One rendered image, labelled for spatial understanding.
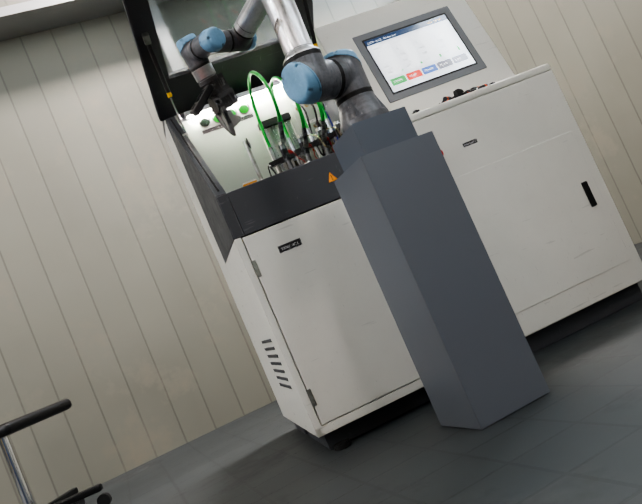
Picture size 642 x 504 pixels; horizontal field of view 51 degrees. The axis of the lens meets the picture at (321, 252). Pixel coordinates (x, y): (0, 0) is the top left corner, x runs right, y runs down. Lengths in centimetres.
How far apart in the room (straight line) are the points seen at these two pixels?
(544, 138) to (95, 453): 318
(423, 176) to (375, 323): 65
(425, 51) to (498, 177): 70
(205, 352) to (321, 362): 230
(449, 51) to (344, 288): 120
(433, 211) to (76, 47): 358
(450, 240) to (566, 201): 90
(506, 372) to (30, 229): 341
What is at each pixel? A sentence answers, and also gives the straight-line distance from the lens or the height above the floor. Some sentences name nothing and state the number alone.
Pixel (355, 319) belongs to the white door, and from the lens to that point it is 234.
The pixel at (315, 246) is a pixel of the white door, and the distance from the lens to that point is 234.
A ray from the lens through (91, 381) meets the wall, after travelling 451.
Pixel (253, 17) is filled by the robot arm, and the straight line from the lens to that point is 233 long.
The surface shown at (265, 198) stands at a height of 88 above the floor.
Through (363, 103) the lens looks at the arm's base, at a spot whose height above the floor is 95.
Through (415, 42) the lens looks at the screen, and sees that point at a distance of 303.
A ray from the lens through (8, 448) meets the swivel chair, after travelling 361.
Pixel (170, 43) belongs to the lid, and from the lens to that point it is 283.
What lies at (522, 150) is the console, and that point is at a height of 70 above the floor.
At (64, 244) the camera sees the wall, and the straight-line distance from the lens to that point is 461.
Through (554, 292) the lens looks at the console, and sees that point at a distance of 263.
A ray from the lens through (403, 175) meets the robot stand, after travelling 189.
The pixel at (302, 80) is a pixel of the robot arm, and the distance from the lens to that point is 191.
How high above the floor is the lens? 48
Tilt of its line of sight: 4 degrees up
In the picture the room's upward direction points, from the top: 24 degrees counter-clockwise
